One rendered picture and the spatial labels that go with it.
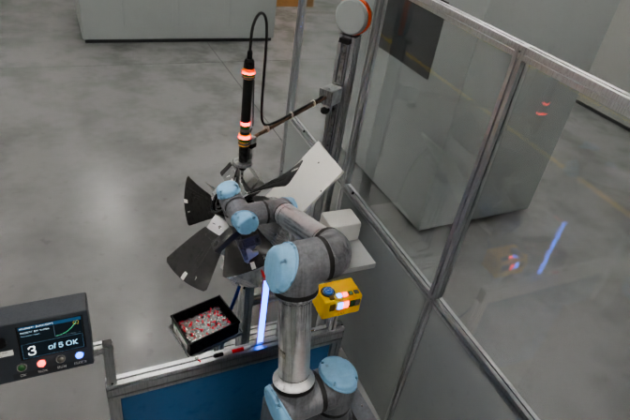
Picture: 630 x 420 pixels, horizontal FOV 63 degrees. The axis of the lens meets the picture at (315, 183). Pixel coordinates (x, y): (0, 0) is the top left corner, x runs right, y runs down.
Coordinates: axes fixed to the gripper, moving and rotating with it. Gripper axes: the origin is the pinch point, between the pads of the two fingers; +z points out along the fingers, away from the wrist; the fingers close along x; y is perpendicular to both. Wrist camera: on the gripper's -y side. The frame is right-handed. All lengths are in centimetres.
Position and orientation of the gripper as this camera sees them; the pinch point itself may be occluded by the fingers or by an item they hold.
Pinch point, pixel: (245, 261)
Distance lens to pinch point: 190.5
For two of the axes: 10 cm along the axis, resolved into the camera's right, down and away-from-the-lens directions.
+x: -3.9, -5.5, 7.4
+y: 9.1, -3.5, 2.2
